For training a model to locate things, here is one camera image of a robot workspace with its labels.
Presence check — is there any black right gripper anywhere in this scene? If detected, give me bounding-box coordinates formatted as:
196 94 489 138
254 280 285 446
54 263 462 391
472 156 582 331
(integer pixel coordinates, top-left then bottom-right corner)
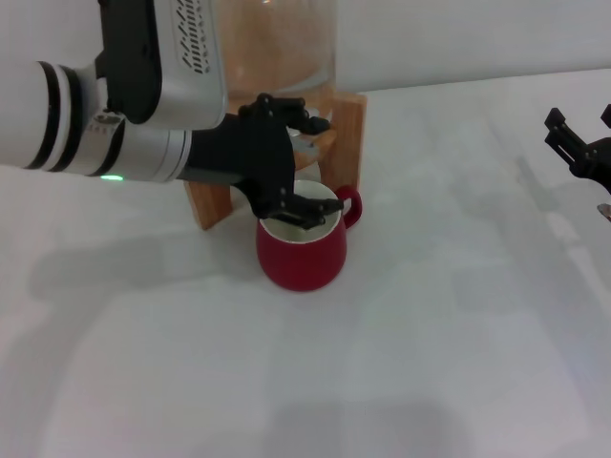
543 103 611 195

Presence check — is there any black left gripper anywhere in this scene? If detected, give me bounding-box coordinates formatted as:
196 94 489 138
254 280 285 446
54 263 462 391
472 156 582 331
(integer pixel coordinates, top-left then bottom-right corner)
182 93 345 233

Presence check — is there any red ceramic cup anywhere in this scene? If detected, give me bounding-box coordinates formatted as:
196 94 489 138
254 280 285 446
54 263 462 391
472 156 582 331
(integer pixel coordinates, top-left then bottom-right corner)
256 180 364 293

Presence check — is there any chrome faucet with lever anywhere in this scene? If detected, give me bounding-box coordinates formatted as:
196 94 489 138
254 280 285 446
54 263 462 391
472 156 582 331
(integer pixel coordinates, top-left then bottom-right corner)
289 132 322 150

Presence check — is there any wooden dispenser stand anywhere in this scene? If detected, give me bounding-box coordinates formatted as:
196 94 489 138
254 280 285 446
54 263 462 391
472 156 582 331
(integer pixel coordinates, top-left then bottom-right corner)
183 92 369 232

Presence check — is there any glass water dispenser jar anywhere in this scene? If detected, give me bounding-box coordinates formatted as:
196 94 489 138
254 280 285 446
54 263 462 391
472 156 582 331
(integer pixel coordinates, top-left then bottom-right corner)
209 0 338 118

